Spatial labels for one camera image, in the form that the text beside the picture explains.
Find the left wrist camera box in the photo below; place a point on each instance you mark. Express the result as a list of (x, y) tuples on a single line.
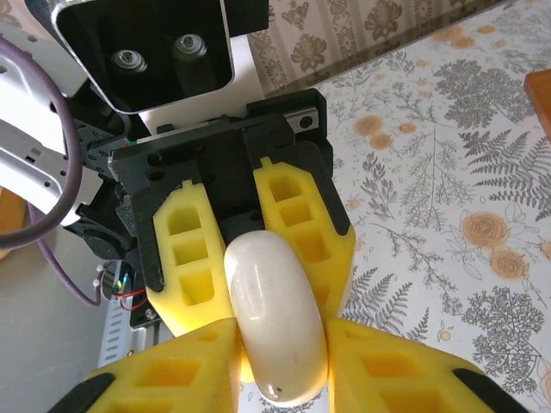
[(146, 51)]

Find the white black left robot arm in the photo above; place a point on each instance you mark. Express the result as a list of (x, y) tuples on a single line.
[(26, 172)]

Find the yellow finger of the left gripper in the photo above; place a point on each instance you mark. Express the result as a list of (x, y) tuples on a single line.
[(185, 258), (318, 223)]

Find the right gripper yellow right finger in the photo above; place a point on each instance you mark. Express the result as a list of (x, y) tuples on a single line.
[(409, 378)]

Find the black controller board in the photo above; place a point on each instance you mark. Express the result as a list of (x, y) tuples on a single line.
[(116, 279)]

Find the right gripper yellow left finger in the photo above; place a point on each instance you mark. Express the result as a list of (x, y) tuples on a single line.
[(172, 378)]

